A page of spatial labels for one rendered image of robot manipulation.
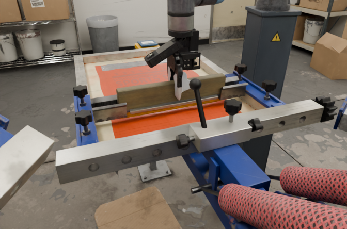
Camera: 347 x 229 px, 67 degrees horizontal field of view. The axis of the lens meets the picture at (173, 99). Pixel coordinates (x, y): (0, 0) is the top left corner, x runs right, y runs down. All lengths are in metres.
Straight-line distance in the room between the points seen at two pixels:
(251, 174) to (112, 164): 0.28
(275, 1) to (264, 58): 0.25
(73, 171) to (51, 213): 1.37
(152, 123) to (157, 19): 3.92
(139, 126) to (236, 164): 0.36
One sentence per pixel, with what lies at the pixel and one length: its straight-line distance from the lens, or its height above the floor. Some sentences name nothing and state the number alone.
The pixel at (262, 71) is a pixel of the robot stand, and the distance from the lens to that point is 1.35.
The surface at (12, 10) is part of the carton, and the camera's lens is 4.05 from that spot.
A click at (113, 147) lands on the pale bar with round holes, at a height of 1.04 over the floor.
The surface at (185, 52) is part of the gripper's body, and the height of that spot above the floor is 1.16.
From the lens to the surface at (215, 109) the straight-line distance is 0.90.
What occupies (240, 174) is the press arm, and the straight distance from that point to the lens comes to 0.53.
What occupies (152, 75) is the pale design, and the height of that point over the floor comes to 0.96.
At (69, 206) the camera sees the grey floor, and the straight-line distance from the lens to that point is 1.95.
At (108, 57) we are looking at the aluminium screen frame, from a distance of 1.35.
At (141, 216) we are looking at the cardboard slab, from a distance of 1.77.
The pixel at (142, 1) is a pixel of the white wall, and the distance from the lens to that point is 4.55.
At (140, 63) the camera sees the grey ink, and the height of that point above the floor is 0.96.
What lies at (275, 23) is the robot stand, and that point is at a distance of 1.30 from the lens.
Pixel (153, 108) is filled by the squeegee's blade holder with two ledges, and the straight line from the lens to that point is 0.81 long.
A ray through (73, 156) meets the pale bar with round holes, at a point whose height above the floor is 1.04.
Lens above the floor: 1.39
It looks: 28 degrees down
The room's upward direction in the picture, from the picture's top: straight up
